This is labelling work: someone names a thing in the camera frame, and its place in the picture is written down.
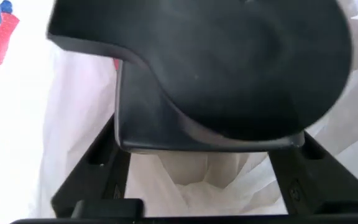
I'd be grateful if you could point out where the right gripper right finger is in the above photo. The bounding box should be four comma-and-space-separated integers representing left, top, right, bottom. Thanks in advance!
268, 130, 358, 215

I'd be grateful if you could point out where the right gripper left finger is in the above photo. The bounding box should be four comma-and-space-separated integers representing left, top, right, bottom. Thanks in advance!
50, 114, 132, 218

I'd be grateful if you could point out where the black slipper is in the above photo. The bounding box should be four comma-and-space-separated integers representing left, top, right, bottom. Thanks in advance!
47, 0, 353, 153

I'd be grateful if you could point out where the white plastic shopping bag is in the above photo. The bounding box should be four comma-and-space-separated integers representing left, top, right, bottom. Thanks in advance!
0, 0, 358, 224

